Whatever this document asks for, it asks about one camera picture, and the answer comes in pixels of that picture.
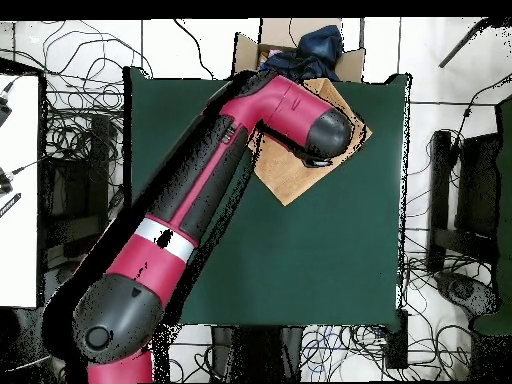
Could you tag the tan terry towel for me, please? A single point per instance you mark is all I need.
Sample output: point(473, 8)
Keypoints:
point(280, 176)

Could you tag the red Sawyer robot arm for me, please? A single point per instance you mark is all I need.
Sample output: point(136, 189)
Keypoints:
point(192, 200)

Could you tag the black flat strip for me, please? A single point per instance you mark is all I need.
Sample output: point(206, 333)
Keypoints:
point(10, 204)

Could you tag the dark green table cloth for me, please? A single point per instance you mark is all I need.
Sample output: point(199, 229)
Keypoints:
point(320, 260)

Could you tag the cardboard box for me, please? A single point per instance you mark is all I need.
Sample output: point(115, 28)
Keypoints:
point(244, 56)

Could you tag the dark blue clothes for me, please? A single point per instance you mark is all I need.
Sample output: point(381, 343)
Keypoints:
point(312, 60)

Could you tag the black rectangular block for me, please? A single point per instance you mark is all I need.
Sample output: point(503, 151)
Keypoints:
point(396, 344)

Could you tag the dark chair base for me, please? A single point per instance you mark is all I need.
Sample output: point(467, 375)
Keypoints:
point(464, 290)

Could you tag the white desk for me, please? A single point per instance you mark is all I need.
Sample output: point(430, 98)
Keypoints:
point(20, 240)

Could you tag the green covered table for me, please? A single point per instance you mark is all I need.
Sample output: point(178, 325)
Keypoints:
point(506, 200)

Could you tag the black rod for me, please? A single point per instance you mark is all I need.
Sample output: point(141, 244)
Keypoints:
point(460, 44)

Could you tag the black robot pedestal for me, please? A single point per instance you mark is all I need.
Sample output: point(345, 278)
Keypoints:
point(256, 352)

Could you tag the black metal frame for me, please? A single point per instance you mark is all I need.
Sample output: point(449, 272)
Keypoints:
point(440, 180)
point(98, 160)

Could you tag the black camera device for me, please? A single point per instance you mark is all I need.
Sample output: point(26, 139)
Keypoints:
point(3, 112)
point(4, 184)

